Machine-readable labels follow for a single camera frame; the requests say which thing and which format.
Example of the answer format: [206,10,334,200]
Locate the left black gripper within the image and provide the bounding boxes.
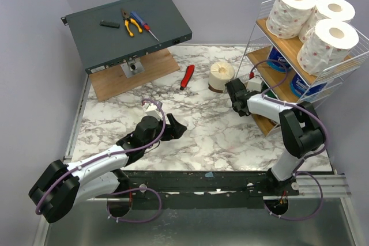
[144,113,186,150]

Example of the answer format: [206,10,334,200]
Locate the cream roll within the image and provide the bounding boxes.
[208,61,235,93]

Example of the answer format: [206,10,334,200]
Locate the blue Tempo tissue roll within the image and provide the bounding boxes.
[267,47,291,73]

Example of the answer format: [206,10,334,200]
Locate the floral roll back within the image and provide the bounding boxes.
[297,19,359,76]

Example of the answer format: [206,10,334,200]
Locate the floral roll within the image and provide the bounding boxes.
[266,0,317,39]
[297,19,359,76]
[298,0,356,43]

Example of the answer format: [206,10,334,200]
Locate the floral roll front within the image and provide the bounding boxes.
[298,0,356,43]

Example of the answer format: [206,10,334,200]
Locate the green roll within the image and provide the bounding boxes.
[262,86,276,99]

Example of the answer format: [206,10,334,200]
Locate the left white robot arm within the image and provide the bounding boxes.
[28,113,187,223]

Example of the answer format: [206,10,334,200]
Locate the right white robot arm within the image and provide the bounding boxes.
[225,78,329,195]

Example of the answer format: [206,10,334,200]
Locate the middle wooden shelf board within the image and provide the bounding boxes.
[246,46,326,105]

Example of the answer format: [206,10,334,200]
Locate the wooden shelf board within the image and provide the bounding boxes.
[256,18,359,85]
[252,114,281,137]
[246,46,326,105]

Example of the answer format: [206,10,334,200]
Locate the bottom wooden shelf board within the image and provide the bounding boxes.
[252,114,281,137]

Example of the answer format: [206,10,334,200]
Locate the top wooden shelf board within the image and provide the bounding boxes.
[256,18,359,85]

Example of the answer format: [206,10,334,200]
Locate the red utility knife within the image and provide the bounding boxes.
[180,65,195,90]

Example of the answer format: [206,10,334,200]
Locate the wooden board under chassis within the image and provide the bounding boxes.
[89,49,180,102]

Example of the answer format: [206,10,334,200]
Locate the blue red screwdriver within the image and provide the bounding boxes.
[130,11,159,41]

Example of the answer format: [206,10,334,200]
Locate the dark grey rack chassis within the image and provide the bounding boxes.
[61,0,193,74]

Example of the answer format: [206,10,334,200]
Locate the black bit holder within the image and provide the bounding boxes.
[100,20,120,29]

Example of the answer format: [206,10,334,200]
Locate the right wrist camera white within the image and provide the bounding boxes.
[246,75,263,93]

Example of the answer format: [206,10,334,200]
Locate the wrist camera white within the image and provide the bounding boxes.
[246,75,263,93]
[142,101,162,120]

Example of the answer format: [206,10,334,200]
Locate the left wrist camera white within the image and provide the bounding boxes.
[142,101,162,120]

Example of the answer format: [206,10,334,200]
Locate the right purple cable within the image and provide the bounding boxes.
[250,59,331,169]

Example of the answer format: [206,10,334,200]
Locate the purple cable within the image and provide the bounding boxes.
[250,59,331,169]
[35,98,167,215]

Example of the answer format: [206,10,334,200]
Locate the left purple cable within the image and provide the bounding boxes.
[35,98,167,215]

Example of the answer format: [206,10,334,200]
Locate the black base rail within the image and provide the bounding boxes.
[95,169,303,210]

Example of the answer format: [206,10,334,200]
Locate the white wire shelf rack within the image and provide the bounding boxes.
[235,0,369,137]

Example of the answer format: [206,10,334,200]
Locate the yellow handled pliers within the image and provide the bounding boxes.
[121,9,143,37]

